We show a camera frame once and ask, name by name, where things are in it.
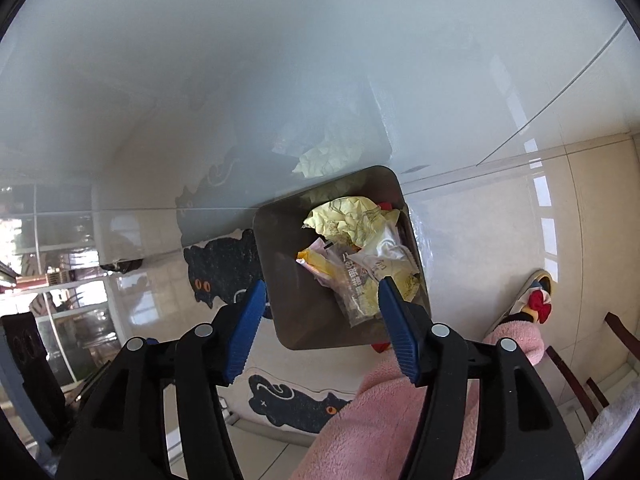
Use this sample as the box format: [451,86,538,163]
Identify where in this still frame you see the slipper with red bow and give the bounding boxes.
[499,269,557,332]

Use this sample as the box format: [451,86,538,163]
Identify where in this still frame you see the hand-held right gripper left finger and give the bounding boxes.
[55,279,269,480]

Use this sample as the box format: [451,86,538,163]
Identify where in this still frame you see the white glossy cabinet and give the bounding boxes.
[0,0,640,273]

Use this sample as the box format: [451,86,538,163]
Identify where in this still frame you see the dark wooden chair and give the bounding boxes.
[544,311,640,424]

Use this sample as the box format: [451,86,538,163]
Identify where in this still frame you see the clear plastic wrapper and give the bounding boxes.
[295,238,389,329]

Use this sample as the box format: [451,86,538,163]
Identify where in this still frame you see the pink fleece pants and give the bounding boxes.
[289,320,546,480]

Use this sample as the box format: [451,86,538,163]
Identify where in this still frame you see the square steel trash bin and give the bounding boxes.
[252,165,434,352]

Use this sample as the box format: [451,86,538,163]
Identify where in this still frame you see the black cat floor mat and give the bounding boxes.
[182,229,274,320]
[247,374,355,435]

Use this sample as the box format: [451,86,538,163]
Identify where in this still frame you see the yellow paper wrapper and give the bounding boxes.
[303,196,401,249]

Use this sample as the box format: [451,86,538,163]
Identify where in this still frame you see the white fleece cushion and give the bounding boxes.
[574,397,638,480]

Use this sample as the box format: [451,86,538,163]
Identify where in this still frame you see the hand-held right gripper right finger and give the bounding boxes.
[377,277,586,480]

